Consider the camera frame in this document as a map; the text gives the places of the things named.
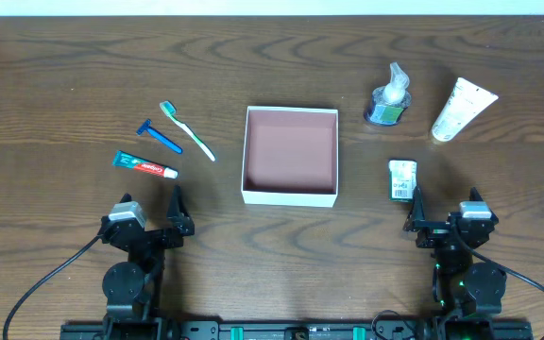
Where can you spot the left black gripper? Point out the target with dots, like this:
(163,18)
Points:
(154,236)

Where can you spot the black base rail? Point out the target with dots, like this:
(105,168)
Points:
(385,328)

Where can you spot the white open cardboard box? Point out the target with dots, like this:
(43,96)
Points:
(290,157)

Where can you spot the green white small packet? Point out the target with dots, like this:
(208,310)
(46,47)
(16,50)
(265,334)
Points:
(402,180)

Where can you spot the Colgate toothpaste tube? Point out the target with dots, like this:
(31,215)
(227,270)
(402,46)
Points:
(123,159)

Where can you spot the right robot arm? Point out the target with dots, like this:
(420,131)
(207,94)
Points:
(466,290)

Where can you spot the blue disposable razor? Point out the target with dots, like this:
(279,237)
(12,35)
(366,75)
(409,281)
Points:
(146,126)

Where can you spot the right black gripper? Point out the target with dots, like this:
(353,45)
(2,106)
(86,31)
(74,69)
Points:
(442,231)

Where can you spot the green white toothbrush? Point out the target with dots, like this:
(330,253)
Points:
(170,111)

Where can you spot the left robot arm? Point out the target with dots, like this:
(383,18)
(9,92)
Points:
(133,287)

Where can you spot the clear pump soap bottle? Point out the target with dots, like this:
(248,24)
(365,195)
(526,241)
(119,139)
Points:
(390,101)

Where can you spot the white lotion tube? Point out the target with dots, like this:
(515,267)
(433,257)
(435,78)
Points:
(466,102)

